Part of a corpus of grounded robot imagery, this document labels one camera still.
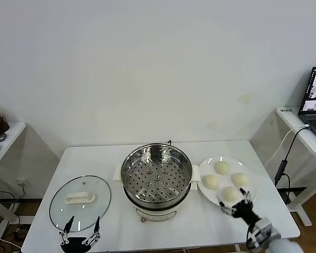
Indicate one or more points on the open grey laptop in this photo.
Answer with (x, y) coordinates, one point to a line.
(314, 116)

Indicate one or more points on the white wall outlet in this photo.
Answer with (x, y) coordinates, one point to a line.
(21, 182)

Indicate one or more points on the white round plate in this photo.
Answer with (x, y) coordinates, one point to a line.
(208, 195)

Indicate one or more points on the white desk with cup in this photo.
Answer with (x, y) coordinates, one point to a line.
(13, 129)

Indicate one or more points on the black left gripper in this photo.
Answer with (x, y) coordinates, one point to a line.
(75, 245)

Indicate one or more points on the white desk with laptop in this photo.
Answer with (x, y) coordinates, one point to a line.
(305, 142)

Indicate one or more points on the steel steamer pot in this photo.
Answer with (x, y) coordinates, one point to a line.
(155, 213)

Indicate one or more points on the stainless steel steamer basket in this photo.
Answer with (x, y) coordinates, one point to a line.
(158, 184)

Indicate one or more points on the white steamed baozi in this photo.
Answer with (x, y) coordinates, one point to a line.
(229, 194)
(210, 181)
(221, 167)
(240, 179)

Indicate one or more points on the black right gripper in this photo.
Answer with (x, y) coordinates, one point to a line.
(245, 209)

